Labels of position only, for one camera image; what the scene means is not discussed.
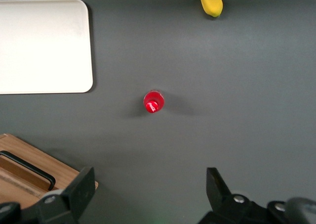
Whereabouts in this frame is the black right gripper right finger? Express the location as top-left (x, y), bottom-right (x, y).
top-left (197, 167), bottom-right (270, 224)

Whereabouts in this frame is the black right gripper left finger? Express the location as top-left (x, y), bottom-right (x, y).
top-left (22, 166), bottom-right (96, 224)

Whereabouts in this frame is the oak wood drawer cabinet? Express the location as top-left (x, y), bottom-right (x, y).
top-left (0, 133), bottom-right (99, 207)

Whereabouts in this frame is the red plastic bottle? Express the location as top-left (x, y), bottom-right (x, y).
top-left (143, 89), bottom-right (165, 114)

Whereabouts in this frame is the white rectangular plastic tray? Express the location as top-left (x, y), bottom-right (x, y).
top-left (0, 0), bottom-right (94, 95)

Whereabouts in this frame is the yellow sponge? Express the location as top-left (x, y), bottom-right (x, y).
top-left (199, 0), bottom-right (224, 18)

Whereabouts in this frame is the wooden drawer with black handle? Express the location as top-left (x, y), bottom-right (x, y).
top-left (0, 134), bottom-right (96, 197)

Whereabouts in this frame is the black metal drawer handle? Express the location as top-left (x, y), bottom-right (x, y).
top-left (0, 150), bottom-right (56, 190)

